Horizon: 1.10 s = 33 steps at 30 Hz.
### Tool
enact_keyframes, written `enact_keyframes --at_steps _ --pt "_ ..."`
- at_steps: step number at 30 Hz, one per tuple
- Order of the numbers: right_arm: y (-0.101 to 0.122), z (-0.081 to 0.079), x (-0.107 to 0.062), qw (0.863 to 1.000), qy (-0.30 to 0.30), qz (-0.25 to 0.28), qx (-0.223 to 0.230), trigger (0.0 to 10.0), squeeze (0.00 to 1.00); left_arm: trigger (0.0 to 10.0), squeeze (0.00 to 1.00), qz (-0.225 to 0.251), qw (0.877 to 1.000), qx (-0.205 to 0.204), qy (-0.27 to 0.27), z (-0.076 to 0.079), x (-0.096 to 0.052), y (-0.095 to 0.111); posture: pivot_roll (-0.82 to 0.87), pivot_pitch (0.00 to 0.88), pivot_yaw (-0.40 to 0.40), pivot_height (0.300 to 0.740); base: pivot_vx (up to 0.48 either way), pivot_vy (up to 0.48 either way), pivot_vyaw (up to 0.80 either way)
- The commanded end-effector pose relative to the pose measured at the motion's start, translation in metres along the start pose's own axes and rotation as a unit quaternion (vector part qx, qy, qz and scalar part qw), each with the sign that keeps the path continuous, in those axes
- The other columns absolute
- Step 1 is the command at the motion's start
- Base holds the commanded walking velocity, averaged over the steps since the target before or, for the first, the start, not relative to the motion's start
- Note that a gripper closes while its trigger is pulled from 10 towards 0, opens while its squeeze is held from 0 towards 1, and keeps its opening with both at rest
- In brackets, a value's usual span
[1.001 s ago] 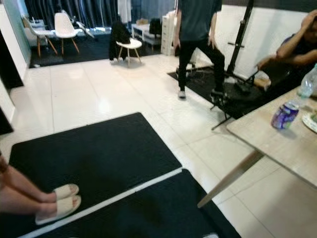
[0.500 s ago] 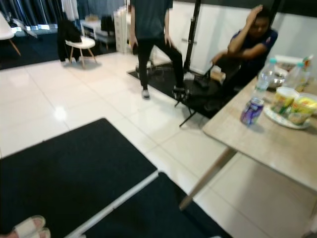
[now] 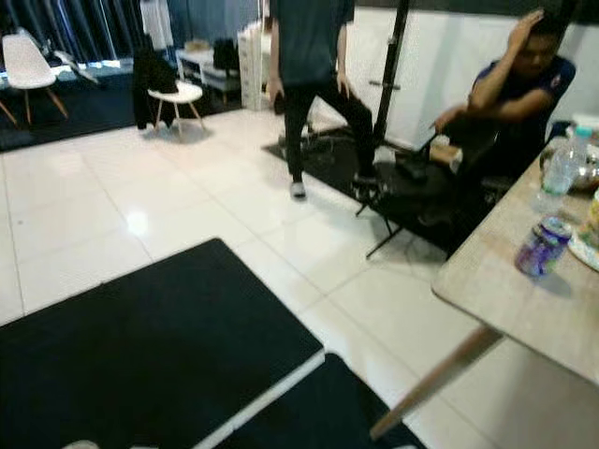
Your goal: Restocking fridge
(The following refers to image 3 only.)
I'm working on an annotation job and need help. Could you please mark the black floor rug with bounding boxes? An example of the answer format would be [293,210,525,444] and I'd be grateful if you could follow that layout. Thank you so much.
[262,122,506,258]

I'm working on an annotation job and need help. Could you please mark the white hanging garment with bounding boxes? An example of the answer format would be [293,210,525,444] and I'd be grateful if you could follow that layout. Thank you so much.
[139,0,175,50]

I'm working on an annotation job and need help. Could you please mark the patterned plate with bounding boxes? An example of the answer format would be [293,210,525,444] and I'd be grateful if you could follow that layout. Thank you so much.
[569,229,599,274]

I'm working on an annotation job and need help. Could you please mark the light wooden table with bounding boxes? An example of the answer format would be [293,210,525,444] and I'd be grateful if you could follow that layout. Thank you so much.
[368,131,599,442]

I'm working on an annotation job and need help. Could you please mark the purple drink can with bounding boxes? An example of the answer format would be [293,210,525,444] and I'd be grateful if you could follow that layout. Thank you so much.
[515,215,574,279]

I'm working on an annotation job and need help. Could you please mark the white desk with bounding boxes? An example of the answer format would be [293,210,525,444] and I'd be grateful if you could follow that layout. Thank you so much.
[176,42,241,102]

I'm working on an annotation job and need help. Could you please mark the black metal stand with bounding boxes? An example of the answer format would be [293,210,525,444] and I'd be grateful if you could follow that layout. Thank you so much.
[354,0,478,261]

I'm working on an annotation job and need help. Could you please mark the white drawer cabinet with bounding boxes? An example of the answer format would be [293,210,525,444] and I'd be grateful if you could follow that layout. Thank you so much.
[237,19,277,111]

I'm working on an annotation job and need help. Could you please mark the clear water bottle teal cap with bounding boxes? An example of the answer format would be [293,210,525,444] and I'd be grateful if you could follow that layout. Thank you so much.
[536,124,592,213]

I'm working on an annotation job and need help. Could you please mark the standing person dark clothes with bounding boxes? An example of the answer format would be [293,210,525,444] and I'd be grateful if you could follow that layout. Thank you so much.
[267,0,387,200]

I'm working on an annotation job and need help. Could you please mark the seated person navy shirt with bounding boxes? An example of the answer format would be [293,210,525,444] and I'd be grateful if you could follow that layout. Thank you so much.
[433,9,578,183]

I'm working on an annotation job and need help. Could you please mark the black bag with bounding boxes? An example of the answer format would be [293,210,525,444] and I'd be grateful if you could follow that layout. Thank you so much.
[212,37,241,74]

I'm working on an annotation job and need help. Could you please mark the black jacket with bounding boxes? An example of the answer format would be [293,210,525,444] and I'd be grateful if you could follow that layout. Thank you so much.
[133,45,179,130]

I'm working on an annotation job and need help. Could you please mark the dark curtain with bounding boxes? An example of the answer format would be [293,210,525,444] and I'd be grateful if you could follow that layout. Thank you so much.
[0,0,146,65]

